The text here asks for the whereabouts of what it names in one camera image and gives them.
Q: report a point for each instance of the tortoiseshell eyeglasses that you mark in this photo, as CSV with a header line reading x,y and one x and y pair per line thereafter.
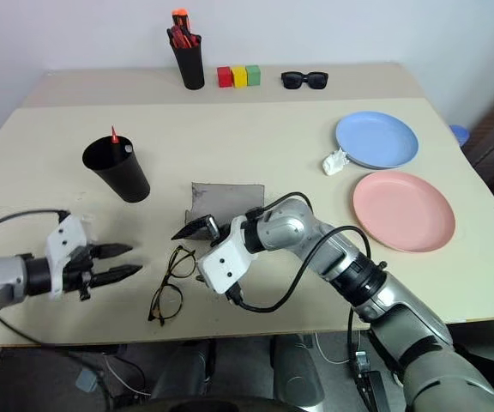
x,y
177,256

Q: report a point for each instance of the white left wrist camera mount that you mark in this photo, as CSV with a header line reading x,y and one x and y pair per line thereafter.
x,y
64,236

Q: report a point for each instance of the yellow wooden block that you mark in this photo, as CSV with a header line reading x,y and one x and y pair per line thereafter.
x,y
239,77

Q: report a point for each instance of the red marker pointed cap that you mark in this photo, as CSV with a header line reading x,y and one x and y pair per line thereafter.
x,y
113,136

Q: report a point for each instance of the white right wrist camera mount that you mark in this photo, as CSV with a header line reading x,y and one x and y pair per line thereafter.
x,y
225,264

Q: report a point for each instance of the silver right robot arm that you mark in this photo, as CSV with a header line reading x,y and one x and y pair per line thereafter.
x,y
401,309

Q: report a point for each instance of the red wooden block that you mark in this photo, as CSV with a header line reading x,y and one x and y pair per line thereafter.
x,y
224,77

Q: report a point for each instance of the dark rounded shape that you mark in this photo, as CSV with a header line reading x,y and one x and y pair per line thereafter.
x,y
294,373
182,369

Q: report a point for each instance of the green wooden block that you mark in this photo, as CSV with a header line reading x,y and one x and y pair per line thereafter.
x,y
253,75

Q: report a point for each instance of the tall black cup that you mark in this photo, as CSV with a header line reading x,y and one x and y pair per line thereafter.
x,y
191,64

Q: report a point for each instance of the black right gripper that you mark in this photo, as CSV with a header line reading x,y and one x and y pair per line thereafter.
x,y
201,280

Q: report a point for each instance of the red and black marker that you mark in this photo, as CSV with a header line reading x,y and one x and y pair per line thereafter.
x,y
193,40
176,38

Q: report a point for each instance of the blue plate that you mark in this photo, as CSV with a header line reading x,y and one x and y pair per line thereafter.
x,y
377,137

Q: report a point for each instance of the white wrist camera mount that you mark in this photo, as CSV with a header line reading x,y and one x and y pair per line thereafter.
x,y
225,264
64,236

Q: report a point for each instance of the grey cloth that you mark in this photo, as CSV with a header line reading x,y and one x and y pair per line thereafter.
x,y
227,199

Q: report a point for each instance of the blue-grey plug block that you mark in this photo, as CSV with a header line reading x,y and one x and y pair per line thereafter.
x,y
86,380

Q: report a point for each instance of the blue round object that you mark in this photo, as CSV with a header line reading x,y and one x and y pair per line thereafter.
x,y
459,134

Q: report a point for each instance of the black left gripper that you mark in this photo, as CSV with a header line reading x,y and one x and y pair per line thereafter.
x,y
77,270

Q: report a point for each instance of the grey-capped black marker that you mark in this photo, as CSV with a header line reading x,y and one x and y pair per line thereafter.
x,y
128,149

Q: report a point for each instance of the orange-capped marker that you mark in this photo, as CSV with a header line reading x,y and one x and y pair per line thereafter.
x,y
180,18

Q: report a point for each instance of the black sunglasses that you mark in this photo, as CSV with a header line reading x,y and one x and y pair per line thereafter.
x,y
292,80

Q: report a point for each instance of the wide black cup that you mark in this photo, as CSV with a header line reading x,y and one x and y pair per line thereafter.
x,y
122,180

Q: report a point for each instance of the pink plate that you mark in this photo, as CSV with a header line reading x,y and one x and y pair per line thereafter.
x,y
403,212

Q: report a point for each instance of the white crumpled tissue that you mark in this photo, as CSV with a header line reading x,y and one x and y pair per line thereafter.
x,y
334,163

